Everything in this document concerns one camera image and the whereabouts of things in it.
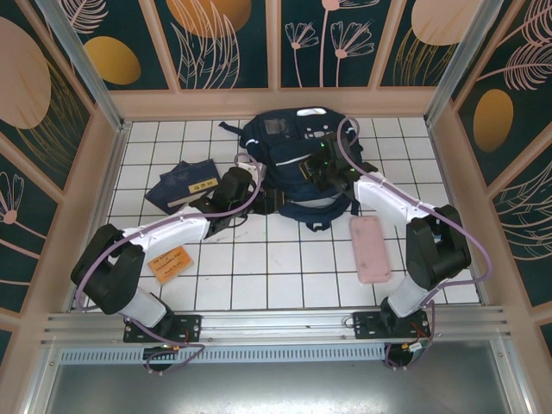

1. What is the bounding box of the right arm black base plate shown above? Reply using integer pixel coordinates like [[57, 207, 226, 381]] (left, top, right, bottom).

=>
[[352, 310, 432, 342]]

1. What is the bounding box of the aluminium corner post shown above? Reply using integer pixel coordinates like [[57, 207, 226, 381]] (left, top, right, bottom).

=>
[[34, 0, 130, 133], [424, 0, 501, 126]]

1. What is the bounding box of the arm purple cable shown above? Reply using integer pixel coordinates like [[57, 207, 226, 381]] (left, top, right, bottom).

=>
[[337, 115, 492, 372], [71, 153, 210, 374]]

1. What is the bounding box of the navy blue backpack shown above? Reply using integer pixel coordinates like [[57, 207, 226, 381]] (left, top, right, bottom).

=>
[[217, 107, 377, 232]]

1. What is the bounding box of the slotted grey cable duct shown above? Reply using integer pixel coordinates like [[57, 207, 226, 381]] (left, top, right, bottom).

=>
[[58, 344, 392, 363]]

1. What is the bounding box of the pink pencil case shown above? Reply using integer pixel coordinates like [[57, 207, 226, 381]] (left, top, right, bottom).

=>
[[348, 215, 392, 285]]

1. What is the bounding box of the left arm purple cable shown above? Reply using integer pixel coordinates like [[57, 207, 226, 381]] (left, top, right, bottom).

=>
[[71, 153, 210, 374]]

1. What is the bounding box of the plain navy book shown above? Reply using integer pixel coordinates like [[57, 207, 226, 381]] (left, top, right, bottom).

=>
[[145, 161, 191, 209]]

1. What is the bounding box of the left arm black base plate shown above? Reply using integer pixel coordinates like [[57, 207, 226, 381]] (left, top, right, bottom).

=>
[[122, 313, 204, 344]]

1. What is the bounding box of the aluminium side rail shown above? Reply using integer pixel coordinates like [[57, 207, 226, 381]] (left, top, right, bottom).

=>
[[424, 122, 491, 305], [66, 122, 133, 314]]

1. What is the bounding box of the aluminium mounting rail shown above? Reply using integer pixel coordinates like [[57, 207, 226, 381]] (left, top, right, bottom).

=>
[[41, 305, 517, 346]]

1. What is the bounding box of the orange paperback book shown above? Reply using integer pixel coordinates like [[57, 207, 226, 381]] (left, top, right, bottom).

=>
[[147, 245, 194, 286]]

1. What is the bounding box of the grey metal sheet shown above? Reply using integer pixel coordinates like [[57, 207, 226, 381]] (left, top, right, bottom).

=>
[[25, 340, 530, 414]]

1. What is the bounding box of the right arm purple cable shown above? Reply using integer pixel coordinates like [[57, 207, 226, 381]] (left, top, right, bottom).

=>
[[337, 115, 492, 372]]

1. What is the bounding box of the navy book with yellow label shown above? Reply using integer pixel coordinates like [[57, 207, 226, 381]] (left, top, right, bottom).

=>
[[166, 158, 223, 215]]

